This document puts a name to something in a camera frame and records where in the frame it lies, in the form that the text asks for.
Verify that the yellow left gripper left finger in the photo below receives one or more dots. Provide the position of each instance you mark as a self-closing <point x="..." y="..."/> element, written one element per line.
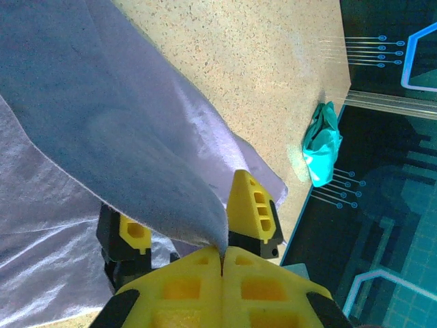
<point x="181" y="294"/>

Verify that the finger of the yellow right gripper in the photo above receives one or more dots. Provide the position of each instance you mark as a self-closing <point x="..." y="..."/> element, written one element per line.
<point x="247" y="205"/>
<point x="134" y="235"/>

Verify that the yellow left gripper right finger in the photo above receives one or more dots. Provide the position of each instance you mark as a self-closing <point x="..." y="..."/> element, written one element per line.
<point x="266" y="294"/>

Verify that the purple t-shirt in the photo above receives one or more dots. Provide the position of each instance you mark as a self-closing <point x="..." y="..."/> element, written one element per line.
<point x="102" y="119"/>

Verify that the teal folded garment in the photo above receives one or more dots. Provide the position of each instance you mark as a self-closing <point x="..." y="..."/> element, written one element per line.
<point x="324" y="150"/>

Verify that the aluminium frame post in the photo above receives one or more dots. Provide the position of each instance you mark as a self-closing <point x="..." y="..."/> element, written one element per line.
<point x="392" y="104"/>

